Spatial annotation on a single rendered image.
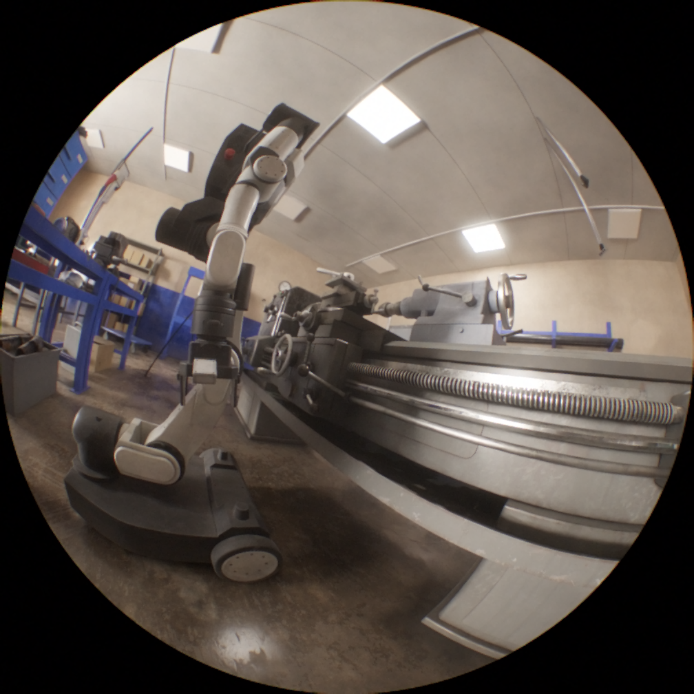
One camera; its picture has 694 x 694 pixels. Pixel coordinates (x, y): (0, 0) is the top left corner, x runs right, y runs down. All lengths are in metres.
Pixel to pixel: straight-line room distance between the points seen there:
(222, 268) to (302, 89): 2.82
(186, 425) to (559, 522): 0.93
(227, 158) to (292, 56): 2.36
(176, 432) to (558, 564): 0.89
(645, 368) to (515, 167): 2.86
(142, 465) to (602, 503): 1.11
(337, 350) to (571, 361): 0.72
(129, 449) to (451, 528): 0.76
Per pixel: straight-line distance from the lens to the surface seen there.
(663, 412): 0.58
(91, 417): 0.78
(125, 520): 0.70
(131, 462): 0.72
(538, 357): 0.59
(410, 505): 0.52
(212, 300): 0.42
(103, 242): 1.82
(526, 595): 0.71
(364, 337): 0.89
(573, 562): 0.51
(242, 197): 0.51
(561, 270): 4.58
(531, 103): 2.94
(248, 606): 0.75
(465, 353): 0.64
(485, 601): 0.74
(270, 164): 0.55
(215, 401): 0.60
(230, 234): 0.44
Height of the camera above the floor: 0.67
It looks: 8 degrees up
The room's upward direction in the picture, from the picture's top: 15 degrees clockwise
